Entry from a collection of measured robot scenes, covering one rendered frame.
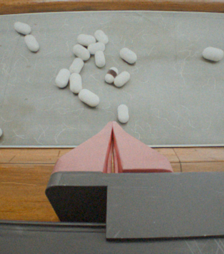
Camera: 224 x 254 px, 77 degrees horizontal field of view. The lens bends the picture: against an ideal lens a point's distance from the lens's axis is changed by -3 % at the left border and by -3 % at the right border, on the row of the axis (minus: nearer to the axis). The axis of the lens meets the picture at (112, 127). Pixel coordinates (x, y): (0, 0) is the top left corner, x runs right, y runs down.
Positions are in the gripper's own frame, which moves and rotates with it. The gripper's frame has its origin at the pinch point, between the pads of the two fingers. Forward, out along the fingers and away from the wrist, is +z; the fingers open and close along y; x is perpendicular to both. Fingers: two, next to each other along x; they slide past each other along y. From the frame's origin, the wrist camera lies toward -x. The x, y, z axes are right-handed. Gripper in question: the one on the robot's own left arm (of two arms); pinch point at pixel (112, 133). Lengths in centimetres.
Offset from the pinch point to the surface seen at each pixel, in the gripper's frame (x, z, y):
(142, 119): 5.8, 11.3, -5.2
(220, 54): -3.5, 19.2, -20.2
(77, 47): -4.3, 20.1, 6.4
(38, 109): 4.5, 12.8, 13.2
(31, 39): -5.9, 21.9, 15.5
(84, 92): 1.6, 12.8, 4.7
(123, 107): 3.5, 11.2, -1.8
